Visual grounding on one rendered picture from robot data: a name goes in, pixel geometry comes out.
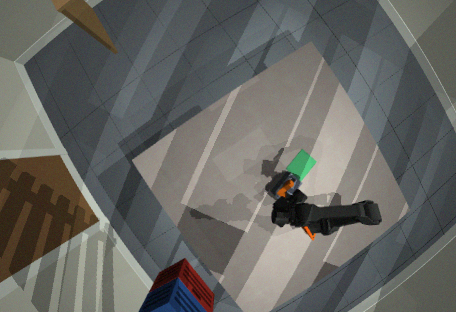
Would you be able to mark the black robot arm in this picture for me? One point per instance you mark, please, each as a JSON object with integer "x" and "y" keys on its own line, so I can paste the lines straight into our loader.
{"x": 324, "y": 220}

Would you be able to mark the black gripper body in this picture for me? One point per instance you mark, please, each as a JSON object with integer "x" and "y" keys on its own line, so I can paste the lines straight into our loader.
{"x": 299, "y": 196}

